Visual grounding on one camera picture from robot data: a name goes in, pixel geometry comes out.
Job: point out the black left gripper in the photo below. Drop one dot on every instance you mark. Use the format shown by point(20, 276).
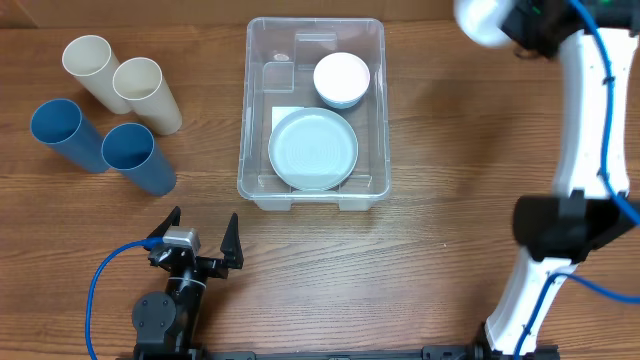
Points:
point(231, 248)

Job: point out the grey bowl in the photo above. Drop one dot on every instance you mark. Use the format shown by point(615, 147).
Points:
point(481, 20)

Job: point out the dark blue cup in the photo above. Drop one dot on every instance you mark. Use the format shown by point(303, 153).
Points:
point(61, 125)
point(132, 150)

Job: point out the grey plate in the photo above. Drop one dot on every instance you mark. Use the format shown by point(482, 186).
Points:
point(313, 149)

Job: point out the beige cup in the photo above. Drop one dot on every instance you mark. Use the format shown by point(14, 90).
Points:
point(141, 83)
point(92, 62)

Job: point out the light blue bowl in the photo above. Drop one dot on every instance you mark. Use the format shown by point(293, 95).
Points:
point(340, 104)

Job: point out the pink bowl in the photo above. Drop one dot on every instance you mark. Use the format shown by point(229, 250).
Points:
point(341, 76)

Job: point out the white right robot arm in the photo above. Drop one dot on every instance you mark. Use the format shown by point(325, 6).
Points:
point(589, 205)

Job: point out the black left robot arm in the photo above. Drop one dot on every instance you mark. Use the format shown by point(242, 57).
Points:
point(165, 321)

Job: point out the clear plastic storage bin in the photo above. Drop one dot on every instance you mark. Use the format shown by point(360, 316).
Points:
point(281, 55)

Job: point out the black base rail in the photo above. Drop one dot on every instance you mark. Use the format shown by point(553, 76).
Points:
point(435, 352)

